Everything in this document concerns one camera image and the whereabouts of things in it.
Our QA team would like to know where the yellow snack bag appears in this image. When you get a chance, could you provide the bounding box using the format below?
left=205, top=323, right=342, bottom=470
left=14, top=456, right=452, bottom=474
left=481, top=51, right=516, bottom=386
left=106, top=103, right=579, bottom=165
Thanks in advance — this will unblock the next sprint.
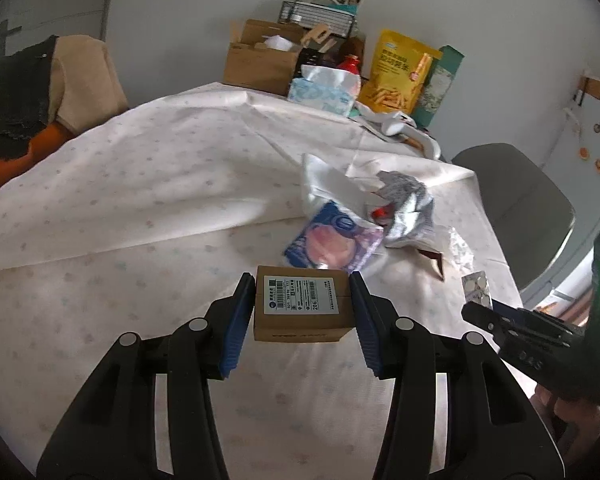
left=356, top=28, right=443, bottom=114

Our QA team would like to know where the open brown cardboard box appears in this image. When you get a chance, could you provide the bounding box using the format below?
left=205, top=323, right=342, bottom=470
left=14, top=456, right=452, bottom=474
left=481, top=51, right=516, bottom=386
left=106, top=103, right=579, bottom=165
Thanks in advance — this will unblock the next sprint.
left=223, top=19, right=327, bottom=97

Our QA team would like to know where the person's right hand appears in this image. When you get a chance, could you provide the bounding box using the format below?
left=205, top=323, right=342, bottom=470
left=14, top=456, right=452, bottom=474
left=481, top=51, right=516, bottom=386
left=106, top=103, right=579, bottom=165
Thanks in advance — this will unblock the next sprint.
left=532, top=384, right=600, bottom=463

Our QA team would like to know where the silver blister pack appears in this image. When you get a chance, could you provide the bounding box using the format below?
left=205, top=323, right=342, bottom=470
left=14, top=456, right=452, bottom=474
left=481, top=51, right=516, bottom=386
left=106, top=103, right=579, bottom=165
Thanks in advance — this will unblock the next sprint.
left=461, top=270, right=492, bottom=309

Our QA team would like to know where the pale blue fridge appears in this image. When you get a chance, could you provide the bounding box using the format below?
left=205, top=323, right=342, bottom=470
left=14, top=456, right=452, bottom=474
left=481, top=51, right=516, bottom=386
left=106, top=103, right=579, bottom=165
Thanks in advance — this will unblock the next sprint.
left=542, top=71, right=600, bottom=243

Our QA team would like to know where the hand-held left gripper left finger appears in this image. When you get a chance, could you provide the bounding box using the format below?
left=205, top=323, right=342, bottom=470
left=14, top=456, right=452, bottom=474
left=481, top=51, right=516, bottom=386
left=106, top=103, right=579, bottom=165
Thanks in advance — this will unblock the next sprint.
left=36, top=272, right=257, bottom=480

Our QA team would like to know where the crumpled silver wrapper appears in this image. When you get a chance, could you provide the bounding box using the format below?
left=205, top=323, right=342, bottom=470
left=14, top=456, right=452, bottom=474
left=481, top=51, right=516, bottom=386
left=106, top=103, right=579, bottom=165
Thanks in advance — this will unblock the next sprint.
left=365, top=170, right=437, bottom=250

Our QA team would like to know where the blue tissue pack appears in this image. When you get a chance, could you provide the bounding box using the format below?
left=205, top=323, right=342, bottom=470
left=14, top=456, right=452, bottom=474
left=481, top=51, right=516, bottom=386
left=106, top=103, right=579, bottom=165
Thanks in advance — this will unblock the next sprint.
left=287, top=64, right=362, bottom=118

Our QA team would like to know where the black wire basket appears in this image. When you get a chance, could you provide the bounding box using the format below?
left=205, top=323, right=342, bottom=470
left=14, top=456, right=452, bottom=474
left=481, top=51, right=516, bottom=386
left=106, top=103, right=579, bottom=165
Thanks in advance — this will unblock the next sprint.
left=279, top=1, right=358, bottom=39

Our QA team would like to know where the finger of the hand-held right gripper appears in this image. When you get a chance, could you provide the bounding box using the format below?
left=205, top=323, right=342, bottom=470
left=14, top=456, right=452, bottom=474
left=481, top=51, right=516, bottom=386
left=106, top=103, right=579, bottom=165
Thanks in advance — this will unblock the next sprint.
left=490, top=300, right=551, bottom=323
left=461, top=302, right=513, bottom=348

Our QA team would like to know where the red bottle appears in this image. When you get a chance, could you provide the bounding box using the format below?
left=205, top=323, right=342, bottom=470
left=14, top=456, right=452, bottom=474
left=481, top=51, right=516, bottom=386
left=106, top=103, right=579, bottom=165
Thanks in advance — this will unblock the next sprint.
left=336, top=55, right=364, bottom=77

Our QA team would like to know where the clear plastic wrapper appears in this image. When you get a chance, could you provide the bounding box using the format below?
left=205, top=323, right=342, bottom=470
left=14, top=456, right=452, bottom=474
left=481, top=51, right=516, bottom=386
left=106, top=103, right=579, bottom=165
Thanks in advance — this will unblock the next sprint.
left=446, top=226, right=477, bottom=272

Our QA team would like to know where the white plastic bag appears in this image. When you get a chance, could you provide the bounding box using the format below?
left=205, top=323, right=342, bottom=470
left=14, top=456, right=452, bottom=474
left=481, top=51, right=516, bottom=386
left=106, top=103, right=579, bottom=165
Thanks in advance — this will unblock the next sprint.
left=300, top=152, right=381, bottom=222

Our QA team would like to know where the orange chair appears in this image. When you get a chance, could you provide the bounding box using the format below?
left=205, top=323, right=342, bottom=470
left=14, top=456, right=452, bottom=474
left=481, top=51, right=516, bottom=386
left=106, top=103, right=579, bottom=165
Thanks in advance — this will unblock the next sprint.
left=0, top=124, right=67, bottom=202

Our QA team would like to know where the grey upholstered chair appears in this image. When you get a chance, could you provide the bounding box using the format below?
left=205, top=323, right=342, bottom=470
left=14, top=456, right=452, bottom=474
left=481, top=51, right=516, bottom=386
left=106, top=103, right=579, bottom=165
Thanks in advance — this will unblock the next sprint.
left=451, top=143, right=577, bottom=291

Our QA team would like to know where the blue pink mask packet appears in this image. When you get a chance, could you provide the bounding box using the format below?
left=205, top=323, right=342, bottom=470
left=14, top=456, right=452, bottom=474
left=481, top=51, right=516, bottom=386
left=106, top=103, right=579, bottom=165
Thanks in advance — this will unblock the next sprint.
left=282, top=200, right=385, bottom=273

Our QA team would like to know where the white patterned tablecloth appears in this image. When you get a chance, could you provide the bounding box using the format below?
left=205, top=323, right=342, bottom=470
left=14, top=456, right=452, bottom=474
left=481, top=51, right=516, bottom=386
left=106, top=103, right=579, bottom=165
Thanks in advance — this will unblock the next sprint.
left=0, top=80, right=512, bottom=480

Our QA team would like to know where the green patterned box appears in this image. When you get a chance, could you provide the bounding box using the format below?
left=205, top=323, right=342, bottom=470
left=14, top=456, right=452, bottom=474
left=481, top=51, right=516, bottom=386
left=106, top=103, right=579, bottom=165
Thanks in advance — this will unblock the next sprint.
left=411, top=45, right=466, bottom=128

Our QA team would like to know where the black cloth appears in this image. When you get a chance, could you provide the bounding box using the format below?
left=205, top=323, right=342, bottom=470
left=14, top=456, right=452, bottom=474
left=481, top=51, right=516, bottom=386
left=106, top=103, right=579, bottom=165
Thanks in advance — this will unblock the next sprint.
left=0, top=35, right=62, bottom=162

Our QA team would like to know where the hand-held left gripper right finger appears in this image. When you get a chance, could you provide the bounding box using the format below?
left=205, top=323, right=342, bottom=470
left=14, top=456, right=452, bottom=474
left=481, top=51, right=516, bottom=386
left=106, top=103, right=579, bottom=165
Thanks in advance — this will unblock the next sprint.
left=349, top=271, right=566, bottom=480

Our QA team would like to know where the small labelled cardboard box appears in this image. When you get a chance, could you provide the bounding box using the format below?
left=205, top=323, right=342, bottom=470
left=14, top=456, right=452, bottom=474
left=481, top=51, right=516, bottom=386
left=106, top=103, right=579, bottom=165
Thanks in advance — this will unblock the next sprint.
left=253, top=265, right=356, bottom=343

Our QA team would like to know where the beige cloth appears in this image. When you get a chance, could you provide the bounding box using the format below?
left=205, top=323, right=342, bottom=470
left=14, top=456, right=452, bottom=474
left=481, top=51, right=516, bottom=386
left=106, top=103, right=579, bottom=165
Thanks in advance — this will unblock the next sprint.
left=49, top=35, right=130, bottom=137

